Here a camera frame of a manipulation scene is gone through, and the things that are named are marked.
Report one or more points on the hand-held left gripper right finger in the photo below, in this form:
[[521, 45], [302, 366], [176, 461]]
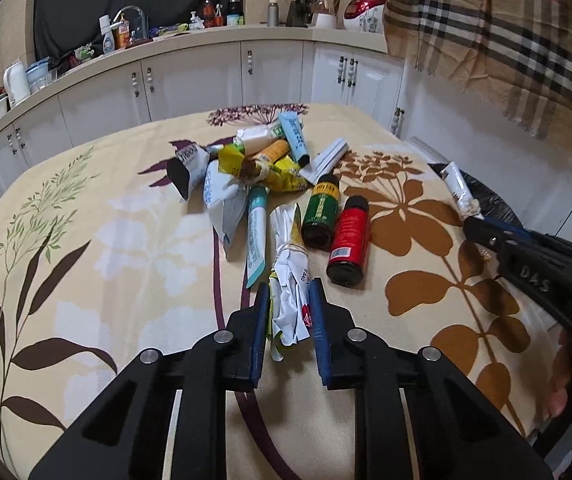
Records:
[[318, 330]]

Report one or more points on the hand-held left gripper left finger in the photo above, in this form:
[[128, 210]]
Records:
[[261, 330]]

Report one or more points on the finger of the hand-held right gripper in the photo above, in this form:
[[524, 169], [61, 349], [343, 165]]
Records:
[[481, 232], [513, 233]]

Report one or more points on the black bag trash bin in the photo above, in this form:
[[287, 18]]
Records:
[[493, 200]]

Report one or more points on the white squeezed tube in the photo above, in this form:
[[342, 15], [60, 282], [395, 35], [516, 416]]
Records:
[[458, 185]]

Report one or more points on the teal white tube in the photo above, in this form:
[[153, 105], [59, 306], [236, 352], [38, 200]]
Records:
[[257, 230]]

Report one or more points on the yellow packet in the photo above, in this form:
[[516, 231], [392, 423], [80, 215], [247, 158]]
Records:
[[286, 176]]

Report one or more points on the white carton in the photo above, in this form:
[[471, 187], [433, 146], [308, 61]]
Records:
[[323, 160]]

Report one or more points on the orange label brown bottle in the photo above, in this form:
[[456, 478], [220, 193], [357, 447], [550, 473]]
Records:
[[273, 150]]

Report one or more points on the green bottle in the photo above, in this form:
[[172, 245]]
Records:
[[321, 210]]

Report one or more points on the white blue pouch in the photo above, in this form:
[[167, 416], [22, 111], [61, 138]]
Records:
[[225, 200]]

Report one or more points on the black white packet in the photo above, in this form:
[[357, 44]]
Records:
[[190, 162]]

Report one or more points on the white green tube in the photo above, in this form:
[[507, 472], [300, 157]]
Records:
[[256, 136]]

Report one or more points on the light blue tube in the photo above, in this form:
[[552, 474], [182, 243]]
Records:
[[293, 135]]

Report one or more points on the plaid curtain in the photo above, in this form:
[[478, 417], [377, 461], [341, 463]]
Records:
[[491, 35]]

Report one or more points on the red white rice cooker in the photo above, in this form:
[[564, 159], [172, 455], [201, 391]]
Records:
[[363, 15]]

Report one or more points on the white kitchen cabinets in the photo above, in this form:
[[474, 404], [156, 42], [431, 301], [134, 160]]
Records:
[[190, 85]]

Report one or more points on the white blender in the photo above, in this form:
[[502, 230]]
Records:
[[325, 10]]

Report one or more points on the black knife block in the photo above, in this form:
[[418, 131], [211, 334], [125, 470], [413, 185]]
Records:
[[298, 12]]

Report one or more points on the beige kitchen countertop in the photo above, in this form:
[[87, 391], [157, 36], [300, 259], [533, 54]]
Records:
[[266, 32]]

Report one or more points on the steel thermos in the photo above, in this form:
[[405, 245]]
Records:
[[273, 15]]

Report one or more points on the small white bottle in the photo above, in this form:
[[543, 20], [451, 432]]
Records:
[[195, 21]]

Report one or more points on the dark bottle white label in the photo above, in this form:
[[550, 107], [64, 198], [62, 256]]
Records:
[[235, 12]]

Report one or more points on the dark sauce bottle red cap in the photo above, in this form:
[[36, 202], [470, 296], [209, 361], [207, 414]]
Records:
[[208, 12]]

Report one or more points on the orange dish soap bottle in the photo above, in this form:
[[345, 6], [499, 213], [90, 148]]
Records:
[[122, 35]]

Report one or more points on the white spray bottle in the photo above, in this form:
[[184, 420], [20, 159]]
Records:
[[107, 40]]

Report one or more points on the clear plastic container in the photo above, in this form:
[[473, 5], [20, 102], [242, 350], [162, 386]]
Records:
[[38, 76]]

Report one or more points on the chrome faucet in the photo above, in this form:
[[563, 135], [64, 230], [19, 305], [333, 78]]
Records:
[[133, 10]]

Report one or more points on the white kettle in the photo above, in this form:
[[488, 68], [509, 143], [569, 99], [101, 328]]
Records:
[[15, 85]]

